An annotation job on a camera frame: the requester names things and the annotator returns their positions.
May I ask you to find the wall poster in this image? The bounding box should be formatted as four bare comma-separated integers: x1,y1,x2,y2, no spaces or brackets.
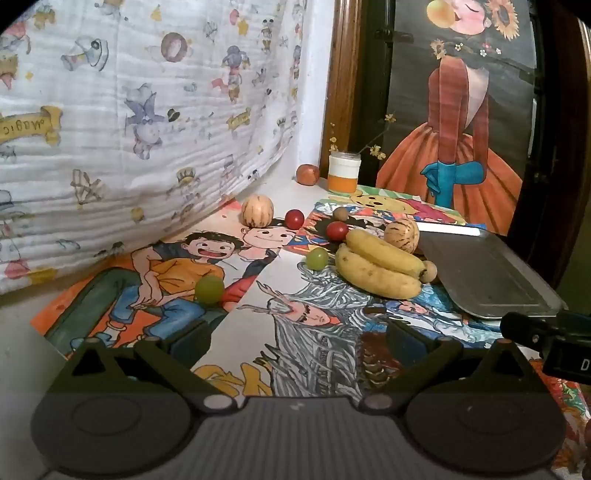
375,0,539,234

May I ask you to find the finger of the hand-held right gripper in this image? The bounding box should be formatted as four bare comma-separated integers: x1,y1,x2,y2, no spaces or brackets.
501,311,561,347

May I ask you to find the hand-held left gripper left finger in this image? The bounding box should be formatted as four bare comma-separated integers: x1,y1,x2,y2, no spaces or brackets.
48,318,241,414

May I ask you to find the metal tray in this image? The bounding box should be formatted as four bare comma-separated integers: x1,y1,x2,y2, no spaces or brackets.
413,224,568,320

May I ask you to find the yellow bear drawing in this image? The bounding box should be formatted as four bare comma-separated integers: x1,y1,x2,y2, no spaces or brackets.
329,185,486,228

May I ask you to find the yellow flower twig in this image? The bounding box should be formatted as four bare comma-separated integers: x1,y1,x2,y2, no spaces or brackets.
330,113,398,160

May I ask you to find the printed blanket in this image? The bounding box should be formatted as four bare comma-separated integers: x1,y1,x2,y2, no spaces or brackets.
0,0,308,294

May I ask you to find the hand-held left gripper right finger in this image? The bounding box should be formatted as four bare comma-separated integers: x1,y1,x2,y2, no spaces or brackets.
360,320,551,412

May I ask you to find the grey-haired figure drawing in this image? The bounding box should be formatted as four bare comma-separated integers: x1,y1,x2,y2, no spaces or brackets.
191,251,513,398

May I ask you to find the striped pepino melon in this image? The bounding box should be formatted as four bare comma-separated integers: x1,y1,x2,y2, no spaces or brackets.
383,220,421,254
240,194,274,228

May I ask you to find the red patterned drawing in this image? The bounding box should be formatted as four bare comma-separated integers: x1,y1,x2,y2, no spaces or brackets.
531,360,591,467

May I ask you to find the brown-spotted yellow banana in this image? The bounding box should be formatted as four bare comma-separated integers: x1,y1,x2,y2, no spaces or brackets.
345,228,428,282

